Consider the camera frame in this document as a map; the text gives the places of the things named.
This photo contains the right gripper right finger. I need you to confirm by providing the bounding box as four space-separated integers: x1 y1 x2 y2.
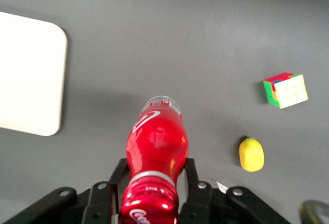
179 158 291 224

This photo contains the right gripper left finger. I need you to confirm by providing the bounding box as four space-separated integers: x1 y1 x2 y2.
2 158 129 224

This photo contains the red coke bottle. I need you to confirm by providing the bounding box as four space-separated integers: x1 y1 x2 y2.
118 95 190 224

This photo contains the beige plastic tray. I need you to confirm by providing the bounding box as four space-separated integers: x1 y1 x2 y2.
0 11 68 137

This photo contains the small white tag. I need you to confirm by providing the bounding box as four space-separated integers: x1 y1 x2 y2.
209 177 229 193

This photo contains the yellow lemon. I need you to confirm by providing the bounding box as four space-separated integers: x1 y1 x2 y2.
239 137 265 173

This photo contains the grey round fixture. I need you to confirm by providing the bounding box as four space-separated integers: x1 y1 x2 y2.
299 199 329 224

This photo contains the colourful puzzle cube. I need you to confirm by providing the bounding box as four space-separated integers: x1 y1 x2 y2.
262 72 309 109

